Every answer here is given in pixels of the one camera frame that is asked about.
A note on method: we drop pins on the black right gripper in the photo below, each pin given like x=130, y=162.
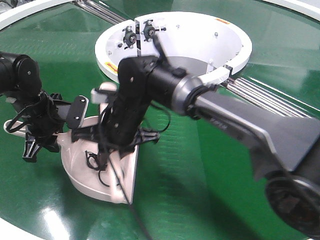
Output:
x=119, y=127

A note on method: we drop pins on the right black bearing block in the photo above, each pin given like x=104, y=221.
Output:
x=149, y=30

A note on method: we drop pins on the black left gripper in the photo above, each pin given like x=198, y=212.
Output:
x=41, y=117

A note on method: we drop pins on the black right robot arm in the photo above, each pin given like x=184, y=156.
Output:
x=283, y=149

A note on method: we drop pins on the steel roller strip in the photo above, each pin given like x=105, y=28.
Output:
x=263, y=98
x=100, y=11

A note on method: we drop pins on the pink plastic dustpan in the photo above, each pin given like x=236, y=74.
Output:
x=111, y=179

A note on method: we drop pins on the black bearing block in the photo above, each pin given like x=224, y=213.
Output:
x=130, y=37
x=149, y=30

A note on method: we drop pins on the left black bearing block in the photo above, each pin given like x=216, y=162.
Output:
x=130, y=37

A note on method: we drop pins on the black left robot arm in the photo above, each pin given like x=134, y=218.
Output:
x=19, y=72

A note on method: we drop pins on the rear steel roller strip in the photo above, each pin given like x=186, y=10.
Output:
x=100, y=11

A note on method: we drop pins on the white outer rim left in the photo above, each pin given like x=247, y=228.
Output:
x=15, y=14

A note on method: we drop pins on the right steel roller strip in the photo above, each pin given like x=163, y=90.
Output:
x=263, y=98

